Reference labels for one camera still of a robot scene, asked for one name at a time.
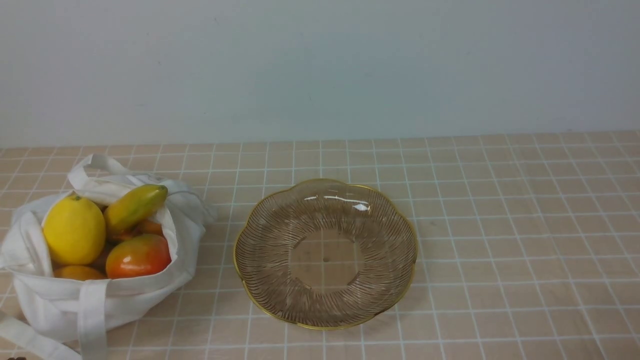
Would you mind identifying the yellow banana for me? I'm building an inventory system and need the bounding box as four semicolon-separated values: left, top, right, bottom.
103;184;169;236

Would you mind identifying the white canvas tote bag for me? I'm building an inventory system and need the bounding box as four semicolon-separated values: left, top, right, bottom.
0;153;216;360

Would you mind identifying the gold-rimmed glass fruit bowl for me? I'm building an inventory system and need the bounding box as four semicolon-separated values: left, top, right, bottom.
233;178;418;331

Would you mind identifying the orange fruit at back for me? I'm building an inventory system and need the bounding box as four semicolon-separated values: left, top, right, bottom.
107;219;165;244

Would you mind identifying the orange fruit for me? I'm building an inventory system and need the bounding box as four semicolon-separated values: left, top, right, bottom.
107;219;165;244
54;265;107;281

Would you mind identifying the orange fruit at front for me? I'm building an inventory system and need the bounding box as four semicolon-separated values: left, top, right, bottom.
54;265;107;281

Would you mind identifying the red orange mango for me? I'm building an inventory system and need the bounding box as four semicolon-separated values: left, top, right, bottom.
105;234;172;280

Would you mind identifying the yellow lemon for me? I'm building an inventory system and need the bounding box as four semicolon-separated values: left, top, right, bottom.
42;193;106;265

